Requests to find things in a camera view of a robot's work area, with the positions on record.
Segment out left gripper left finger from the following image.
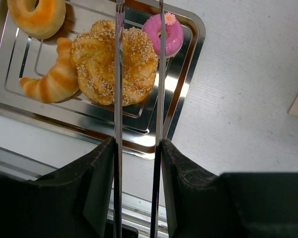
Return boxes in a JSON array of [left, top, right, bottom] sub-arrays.
[[0, 136, 115, 238]]

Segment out fake croissant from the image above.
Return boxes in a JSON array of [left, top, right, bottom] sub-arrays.
[[19, 38, 79, 104]]

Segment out metal tongs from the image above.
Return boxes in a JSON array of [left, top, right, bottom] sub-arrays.
[[113, 0, 166, 238]]

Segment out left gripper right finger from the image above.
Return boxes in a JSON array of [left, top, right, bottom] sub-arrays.
[[162, 139, 298, 238]]

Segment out steel tray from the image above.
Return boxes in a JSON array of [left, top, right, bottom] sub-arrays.
[[0, 0, 206, 161]]

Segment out pink frosted donut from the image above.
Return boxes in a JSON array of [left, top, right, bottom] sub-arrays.
[[142, 12, 184, 58]]

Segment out aluminium rail frame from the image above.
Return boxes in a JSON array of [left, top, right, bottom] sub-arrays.
[[0, 142, 169, 238]]

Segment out plain orange donut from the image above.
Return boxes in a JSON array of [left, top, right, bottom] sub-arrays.
[[7, 0, 66, 39]]

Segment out sesame twisted bread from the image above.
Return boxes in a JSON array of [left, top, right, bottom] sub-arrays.
[[70, 20, 158, 106]]

